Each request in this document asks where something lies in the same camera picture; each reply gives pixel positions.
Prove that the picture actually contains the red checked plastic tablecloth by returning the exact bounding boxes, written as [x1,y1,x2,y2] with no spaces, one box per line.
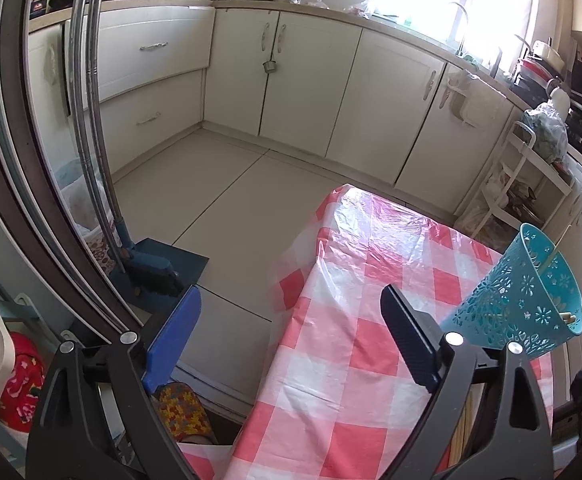
[178,185,556,480]

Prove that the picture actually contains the white kitchen base cabinets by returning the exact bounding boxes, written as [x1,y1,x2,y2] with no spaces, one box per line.
[24,0,582,382]

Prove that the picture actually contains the plastic bag of greens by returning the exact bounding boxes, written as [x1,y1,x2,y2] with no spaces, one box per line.
[523,102,570,164]

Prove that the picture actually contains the sliding door frame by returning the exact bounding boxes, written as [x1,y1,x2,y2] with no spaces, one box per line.
[0,0,139,347]

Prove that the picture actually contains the black slim faucet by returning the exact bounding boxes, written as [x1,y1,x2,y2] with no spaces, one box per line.
[490,35,532,80]

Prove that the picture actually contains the blue perforated plastic bucket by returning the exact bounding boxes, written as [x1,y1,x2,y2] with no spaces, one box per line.
[440,223,582,360]

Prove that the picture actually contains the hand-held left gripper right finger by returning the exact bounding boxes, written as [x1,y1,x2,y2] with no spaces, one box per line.
[380,284,556,480]

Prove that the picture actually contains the kitchen window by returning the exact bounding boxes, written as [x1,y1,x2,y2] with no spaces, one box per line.
[371,0,542,72]

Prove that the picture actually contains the colourful patterned slipper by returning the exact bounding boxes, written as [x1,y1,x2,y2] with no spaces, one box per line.
[152,381,220,449]

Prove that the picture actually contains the row of wooden chopsticks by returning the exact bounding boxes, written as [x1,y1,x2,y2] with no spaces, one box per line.
[448,385,484,467]

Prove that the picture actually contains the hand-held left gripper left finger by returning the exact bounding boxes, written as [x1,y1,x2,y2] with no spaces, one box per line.
[25,287,203,480]

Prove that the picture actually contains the red patterned basin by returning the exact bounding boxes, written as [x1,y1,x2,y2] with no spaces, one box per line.
[0,331,48,435]

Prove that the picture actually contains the white rolling trolley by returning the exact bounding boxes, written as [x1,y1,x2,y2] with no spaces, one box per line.
[470,120,578,242]

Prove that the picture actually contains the dark pot with lid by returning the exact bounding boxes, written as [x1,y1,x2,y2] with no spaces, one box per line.
[507,187,542,217]

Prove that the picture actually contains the stack of dishes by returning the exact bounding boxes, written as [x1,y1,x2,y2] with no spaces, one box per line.
[515,40,568,97]

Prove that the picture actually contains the crumpled clear plastic bag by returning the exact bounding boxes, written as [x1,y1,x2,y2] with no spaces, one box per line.
[455,170,510,242]

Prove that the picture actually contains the chrome sink faucet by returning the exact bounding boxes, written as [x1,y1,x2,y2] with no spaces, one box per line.
[447,2,472,57]

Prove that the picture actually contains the broom with chrome handle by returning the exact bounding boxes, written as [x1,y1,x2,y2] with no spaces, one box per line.
[88,0,185,297]

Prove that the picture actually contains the single wooden chopstick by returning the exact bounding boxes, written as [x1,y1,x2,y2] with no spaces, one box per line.
[537,222,572,277]

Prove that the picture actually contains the white bag holder on door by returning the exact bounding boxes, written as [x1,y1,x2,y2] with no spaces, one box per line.
[441,71,488,129]

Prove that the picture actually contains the white plastic bag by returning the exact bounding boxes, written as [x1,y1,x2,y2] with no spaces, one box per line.
[60,159,118,273]

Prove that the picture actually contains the white thermos jug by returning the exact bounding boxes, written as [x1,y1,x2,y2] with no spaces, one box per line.
[548,87,572,117]

